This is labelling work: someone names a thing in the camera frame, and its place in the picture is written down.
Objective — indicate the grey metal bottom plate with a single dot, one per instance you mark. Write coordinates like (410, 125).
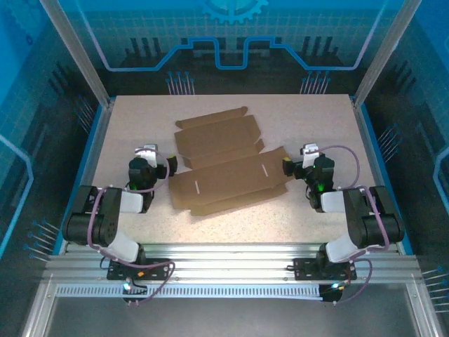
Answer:
(224, 319)

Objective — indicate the black connector board with LED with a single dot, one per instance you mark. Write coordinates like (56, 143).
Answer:
(331, 296)
(130, 299)

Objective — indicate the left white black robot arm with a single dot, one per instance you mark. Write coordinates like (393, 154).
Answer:
(105, 217)

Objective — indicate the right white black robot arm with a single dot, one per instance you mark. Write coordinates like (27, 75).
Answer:
(354, 214)

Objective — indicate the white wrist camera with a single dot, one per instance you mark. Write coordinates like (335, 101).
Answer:
(308, 152)
(150, 154)

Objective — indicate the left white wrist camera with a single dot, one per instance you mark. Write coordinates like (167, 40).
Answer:
(150, 154)

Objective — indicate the blue table side trim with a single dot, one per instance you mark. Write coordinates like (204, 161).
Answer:
(87, 158)
(377, 158)

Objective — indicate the aluminium mounting rail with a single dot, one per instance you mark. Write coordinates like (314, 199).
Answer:
(196, 273)

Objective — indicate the aluminium table side rail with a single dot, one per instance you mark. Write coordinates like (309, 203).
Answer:
(372, 158)
(94, 158)

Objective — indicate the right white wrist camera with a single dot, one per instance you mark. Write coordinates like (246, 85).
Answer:
(308, 152)

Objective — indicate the aluminium frame post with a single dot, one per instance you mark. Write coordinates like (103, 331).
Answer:
(83, 59)
(380, 59)

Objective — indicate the brown cardboard box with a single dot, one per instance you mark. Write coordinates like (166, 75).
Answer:
(224, 175)

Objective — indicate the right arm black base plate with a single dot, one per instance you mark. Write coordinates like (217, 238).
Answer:
(303, 269)

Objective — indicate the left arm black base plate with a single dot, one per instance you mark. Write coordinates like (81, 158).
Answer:
(159, 271)

